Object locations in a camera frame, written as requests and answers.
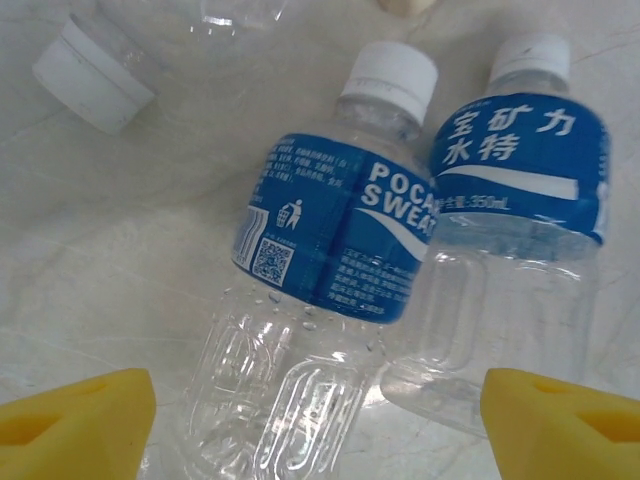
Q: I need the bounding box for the clear unlabelled white cap bottle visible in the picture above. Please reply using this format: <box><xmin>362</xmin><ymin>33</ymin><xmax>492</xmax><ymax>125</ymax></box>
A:
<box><xmin>32</xmin><ymin>0</ymin><xmax>296</xmax><ymax>136</ymax></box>

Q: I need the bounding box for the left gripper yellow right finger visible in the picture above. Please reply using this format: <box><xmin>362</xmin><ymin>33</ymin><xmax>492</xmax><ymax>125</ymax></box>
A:
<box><xmin>480</xmin><ymin>367</ymin><xmax>640</xmax><ymax>480</ymax></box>

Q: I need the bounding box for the blue label Pocari Sweat bottle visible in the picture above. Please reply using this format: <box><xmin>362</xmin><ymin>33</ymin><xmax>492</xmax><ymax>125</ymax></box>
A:
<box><xmin>187</xmin><ymin>42</ymin><xmax>441</xmax><ymax>480</ymax></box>
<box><xmin>379</xmin><ymin>32</ymin><xmax>614</xmax><ymax>441</ymax></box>

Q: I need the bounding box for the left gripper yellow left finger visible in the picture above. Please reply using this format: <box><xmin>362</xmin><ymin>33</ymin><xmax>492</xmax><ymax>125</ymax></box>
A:
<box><xmin>0</xmin><ymin>367</ymin><xmax>157</xmax><ymax>480</ymax></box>

